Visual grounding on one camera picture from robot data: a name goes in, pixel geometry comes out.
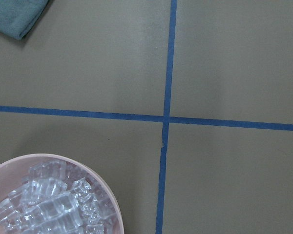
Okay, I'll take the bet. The pink bowl of ice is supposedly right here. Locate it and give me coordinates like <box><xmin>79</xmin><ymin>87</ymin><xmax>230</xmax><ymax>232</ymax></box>
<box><xmin>0</xmin><ymin>154</ymin><xmax>125</xmax><ymax>234</ymax></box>

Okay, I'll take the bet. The grey folded cloth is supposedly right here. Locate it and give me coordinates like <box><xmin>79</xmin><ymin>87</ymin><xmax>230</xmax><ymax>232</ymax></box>
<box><xmin>0</xmin><ymin>0</ymin><xmax>48</xmax><ymax>40</ymax></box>

